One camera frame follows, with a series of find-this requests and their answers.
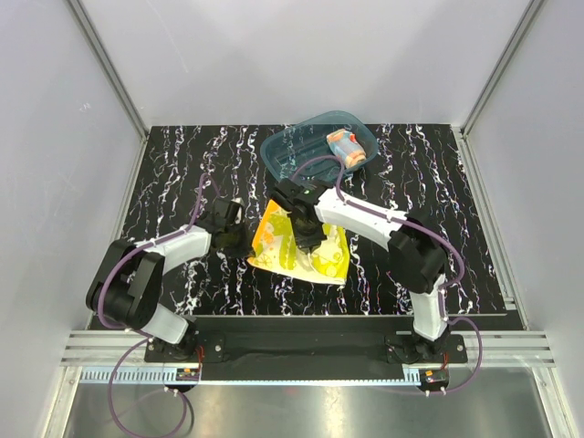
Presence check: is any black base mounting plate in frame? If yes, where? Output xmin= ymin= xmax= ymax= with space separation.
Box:
xmin=144 ymin=316 xmax=468 ymax=385

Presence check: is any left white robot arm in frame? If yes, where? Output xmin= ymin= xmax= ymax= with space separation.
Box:
xmin=86 ymin=198 xmax=254 ymax=361

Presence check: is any yellow patterned towel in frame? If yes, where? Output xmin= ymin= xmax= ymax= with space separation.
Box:
xmin=247 ymin=201 xmax=350 ymax=286

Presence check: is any left connector board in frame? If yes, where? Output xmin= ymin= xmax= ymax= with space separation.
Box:
xmin=176 ymin=364 xmax=201 ymax=381

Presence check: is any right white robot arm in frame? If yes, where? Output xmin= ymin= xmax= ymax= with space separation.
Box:
xmin=270 ymin=179 xmax=448 ymax=362

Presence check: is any left aluminium frame post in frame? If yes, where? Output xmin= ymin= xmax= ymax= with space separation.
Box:
xmin=65 ymin=0 xmax=150 ymax=141

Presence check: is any right aluminium frame post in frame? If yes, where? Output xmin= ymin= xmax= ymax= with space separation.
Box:
xmin=460 ymin=0 xmax=547 ymax=139

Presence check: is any connector board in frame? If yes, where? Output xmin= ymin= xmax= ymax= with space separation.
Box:
xmin=176 ymin=364 xmax=201 ymax=381
xmin=421 ymin=369 xmax=450 ymax=387

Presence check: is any aluminium frame post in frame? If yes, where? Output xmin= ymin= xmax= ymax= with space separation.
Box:
xmin=65 ymin=0 xmax=150 ymax=141
xmin=460 ymin=0 xmax=547 ymax=139

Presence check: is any orange polka dot towel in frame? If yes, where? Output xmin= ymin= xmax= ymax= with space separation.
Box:
xmin=326 ymin=129 xmax=367 ymax=168

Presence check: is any front aluminium rail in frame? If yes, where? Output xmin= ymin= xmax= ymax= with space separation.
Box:
xmin=60 ymin=330 xmax=555 ymax=368

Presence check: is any teal plastic basin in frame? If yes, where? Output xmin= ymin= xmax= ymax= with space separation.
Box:
xmin=260 ymin=110 xmax=379 ymax=182

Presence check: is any right connector board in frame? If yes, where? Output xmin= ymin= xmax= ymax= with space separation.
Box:
xmin=421 ymin=369 xmax=450 ymax=387

